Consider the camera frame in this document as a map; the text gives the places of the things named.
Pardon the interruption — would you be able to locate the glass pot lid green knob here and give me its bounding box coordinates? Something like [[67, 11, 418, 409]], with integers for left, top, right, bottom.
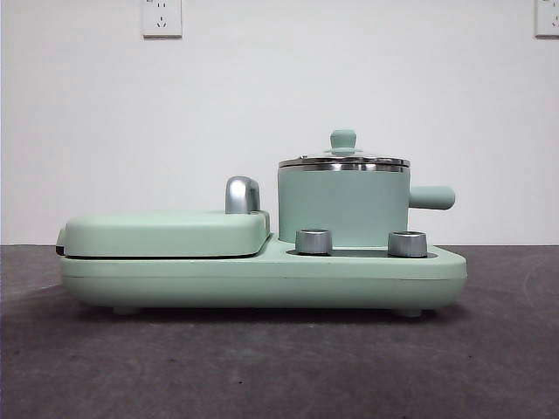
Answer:
[[278, 128, 411, 169]]

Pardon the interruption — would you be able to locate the silver control knob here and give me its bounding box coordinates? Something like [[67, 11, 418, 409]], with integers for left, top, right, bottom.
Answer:
[[387, 230, 428, 258], [294, 228, 334, 255]]

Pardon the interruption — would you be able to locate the mint green pot with handle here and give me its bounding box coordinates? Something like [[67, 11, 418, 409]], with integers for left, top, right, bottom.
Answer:
[[277, 159, 458, 251]]

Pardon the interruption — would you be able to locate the white wall socket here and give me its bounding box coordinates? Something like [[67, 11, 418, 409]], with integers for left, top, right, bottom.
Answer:
[[535, 0, 559, 38], [142, 0, 183, 39]]

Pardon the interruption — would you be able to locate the mint green breakfast machine base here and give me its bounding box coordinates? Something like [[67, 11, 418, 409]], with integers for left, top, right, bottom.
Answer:
[[59, 233, 468, 318]]

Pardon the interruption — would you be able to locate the mint green griddle cover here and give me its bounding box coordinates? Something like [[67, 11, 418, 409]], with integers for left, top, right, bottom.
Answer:
[[56, 208, 273, 258]]

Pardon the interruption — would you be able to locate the chrome griddle handle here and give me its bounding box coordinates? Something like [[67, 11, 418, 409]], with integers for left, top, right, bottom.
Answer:
[[224, 175, 262, 215]]

